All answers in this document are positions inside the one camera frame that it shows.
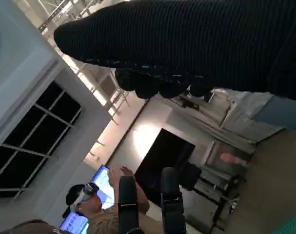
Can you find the large black screen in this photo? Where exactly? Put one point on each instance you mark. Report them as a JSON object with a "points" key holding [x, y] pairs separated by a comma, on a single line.
{"points": [[167, 156]]}

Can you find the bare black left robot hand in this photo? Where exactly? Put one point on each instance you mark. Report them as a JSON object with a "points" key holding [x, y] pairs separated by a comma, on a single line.
{"points": [[172, 202]]}

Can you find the computer monitor blue screen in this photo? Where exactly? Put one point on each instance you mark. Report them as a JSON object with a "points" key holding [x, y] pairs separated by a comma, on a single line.
{"points": [[74, 221], [102, 178]]}

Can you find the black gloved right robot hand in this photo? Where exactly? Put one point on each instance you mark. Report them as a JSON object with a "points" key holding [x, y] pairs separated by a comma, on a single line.
{"points": [[186, 36]]}

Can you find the dark window with white frame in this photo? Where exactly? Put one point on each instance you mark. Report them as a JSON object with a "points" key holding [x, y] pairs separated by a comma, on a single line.
{"points": [[40, 126]]}

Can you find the white VR headset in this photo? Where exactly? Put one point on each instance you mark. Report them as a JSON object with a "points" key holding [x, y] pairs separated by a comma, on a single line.
{"points": [[85, 192]]}

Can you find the person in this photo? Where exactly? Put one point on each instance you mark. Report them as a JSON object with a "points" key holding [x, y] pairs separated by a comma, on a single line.
{"points": [[101, 219], [242, 122]]}

